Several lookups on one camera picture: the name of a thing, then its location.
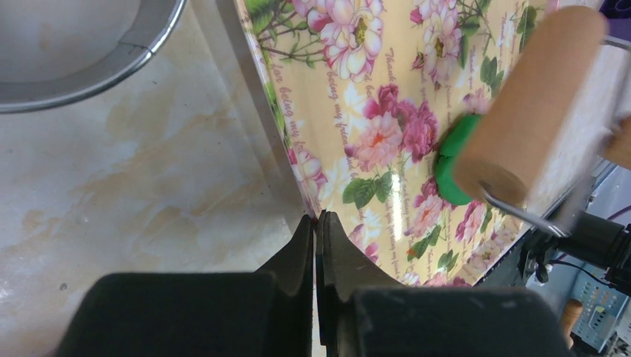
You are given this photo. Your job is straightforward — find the round metal cutter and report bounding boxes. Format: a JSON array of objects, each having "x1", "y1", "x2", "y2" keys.
[{"x1": 1, "y1": 0, "x2": 185, "y2": 114}]

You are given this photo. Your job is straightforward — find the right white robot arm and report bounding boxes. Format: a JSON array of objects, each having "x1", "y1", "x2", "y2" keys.
[{"x1": 519, "y1": 213, "x2": 630, "y2": 296}]

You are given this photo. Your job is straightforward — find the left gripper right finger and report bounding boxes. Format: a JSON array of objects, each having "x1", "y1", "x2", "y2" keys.
[{"x1": 315, "y1": 211, "x2": 571, "y2": 356}]

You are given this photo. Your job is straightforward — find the floral cutting board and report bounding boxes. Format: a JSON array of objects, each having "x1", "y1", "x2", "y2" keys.
[{"x1": 236, "y1": 1, "x2": 558, "y2": 286}]

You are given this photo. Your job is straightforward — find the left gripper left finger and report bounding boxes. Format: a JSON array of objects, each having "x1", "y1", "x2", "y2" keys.
[{"x1": 56, "y1": 216, "x2": 313, "y2": 356}]

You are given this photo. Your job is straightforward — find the green dough disc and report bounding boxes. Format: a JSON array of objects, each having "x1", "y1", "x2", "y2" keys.
[{"x1": 434, "y1": 113, "x2": 481, "y2": 206}]

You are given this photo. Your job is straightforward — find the wooden double-ended roller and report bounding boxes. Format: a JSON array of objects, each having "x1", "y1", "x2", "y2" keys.
[{"x1": 452, "y1": 6, "x2": 630, "y2": 237}]

